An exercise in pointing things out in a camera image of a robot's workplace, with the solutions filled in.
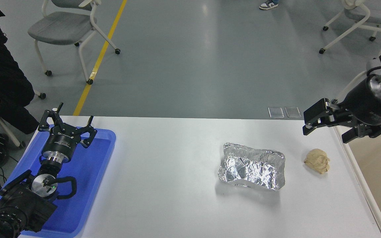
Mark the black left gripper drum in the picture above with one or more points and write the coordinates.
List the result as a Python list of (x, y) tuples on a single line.
[(61, 142)]

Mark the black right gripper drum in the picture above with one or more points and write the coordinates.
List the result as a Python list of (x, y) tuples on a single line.
[(359, 102)]

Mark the silver foil tray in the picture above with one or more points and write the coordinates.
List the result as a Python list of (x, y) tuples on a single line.
[(251, 167)]

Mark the clear floor plate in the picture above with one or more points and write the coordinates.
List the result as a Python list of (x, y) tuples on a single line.
[(276, 112), (293, 112)]

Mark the blue plastic tray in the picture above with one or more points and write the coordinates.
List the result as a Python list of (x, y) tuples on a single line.
[(91, 172)]

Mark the large pale bin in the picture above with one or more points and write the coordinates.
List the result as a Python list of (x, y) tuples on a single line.
[(380, 172)]

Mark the crumpled tan paper ball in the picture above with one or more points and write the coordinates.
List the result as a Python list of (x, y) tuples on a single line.
[(317, 161)]

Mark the seated person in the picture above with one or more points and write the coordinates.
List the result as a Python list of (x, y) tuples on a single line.
[(2, 72)]

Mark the walking person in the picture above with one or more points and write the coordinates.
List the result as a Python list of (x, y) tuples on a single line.
[(267, 4)]

